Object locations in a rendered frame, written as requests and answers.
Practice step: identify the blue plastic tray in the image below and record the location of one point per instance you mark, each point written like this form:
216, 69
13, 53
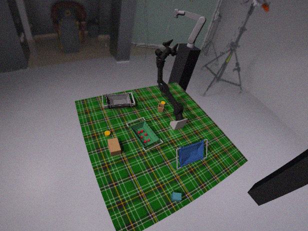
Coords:
191, 153

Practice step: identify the green plastic tray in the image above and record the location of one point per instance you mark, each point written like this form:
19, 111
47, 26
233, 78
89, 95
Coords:
153, 138

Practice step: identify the small teal block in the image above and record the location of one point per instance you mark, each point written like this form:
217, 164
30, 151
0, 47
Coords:
175, 196

